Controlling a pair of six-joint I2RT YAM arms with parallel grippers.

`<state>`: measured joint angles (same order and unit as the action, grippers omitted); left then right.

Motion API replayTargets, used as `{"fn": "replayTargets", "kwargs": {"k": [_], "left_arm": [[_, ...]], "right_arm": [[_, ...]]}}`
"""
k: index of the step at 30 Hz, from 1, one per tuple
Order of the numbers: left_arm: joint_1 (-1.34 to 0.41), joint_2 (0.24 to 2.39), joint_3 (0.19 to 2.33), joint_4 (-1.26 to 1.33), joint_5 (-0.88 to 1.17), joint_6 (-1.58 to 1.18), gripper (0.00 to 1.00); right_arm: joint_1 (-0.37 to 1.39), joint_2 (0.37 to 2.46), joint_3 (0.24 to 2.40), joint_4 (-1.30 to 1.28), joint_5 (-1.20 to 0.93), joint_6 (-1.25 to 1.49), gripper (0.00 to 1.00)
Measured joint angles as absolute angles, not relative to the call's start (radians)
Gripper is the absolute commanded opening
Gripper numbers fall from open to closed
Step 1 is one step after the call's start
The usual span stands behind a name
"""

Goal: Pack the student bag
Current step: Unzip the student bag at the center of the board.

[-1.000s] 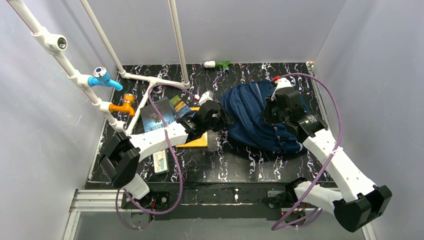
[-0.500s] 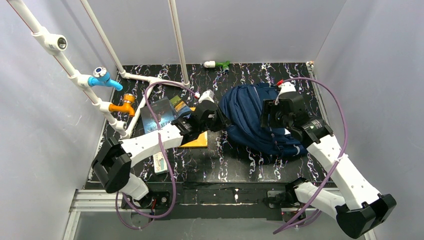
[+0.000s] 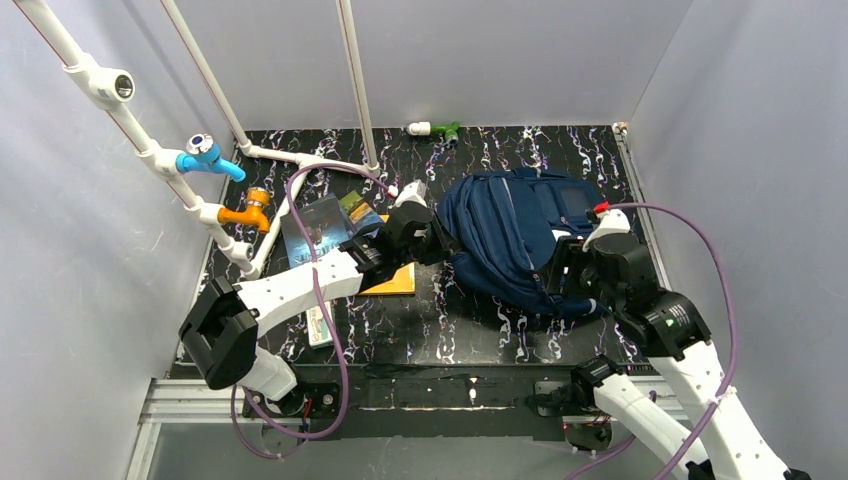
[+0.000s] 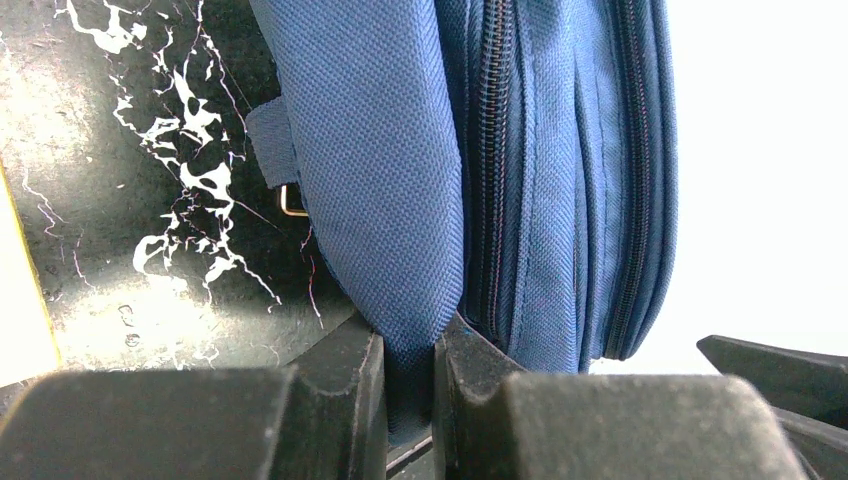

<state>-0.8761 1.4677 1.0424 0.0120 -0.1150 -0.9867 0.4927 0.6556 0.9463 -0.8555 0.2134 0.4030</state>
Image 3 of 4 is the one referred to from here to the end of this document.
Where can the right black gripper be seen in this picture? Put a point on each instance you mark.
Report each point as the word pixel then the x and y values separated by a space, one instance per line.
pixel 565 266

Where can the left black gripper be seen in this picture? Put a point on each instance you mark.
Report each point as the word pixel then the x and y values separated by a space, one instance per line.
pixel 433 237

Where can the navy blue backpack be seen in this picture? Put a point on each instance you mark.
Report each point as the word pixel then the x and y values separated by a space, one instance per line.
pixel 508 224

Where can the white green small box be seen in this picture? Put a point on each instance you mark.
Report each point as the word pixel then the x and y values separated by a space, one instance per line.
pixel 319 335

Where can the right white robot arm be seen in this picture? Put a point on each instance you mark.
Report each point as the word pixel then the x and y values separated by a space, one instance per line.
pixel 618 271

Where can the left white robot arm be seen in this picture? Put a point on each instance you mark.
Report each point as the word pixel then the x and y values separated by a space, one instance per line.
pixel 222 329

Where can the yellow notebook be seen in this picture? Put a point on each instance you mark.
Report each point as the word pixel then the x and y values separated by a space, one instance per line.
pixel 402 283

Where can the blue orange paperback book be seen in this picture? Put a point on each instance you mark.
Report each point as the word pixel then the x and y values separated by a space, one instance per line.
pixel 360 212

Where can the dark blue hardcover book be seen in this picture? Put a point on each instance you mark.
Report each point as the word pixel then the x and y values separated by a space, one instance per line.
pixel 327 225

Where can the green white pipe fitting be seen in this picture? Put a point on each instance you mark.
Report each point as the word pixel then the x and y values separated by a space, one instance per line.
pixel 449 132

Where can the orange plastic tap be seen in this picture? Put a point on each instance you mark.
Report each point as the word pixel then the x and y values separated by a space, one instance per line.
pixel 253 215

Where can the blue plastic tap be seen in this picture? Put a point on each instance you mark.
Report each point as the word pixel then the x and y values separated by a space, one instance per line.
pixel 203 154

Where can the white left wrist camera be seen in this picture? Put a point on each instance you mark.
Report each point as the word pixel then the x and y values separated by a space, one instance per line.
pixel 414 192

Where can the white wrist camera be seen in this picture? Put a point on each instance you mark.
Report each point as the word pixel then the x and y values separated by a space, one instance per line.
pixel 414 192
pixel 606 220

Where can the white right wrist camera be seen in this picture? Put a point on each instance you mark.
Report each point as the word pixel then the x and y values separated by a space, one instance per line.
pixel 606 220

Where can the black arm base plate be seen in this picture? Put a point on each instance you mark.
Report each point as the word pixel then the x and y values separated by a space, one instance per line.
pixel 421 401

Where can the aluminium rail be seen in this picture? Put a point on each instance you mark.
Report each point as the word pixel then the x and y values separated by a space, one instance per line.
pixel 189 431

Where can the white pvc pipe frame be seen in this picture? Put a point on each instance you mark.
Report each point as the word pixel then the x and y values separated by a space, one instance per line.
pixel 77 204

